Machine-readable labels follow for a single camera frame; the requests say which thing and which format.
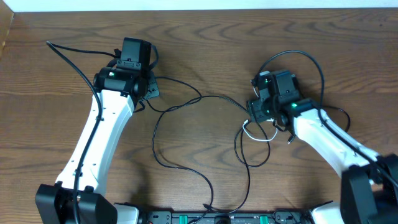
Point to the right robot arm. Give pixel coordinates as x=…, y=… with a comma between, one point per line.
x=368, y=179

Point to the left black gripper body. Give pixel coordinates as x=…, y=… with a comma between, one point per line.
x=153, y=88

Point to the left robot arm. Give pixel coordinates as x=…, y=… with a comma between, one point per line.
x=78, y=194

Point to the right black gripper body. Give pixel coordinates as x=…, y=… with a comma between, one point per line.
x=262, y=110

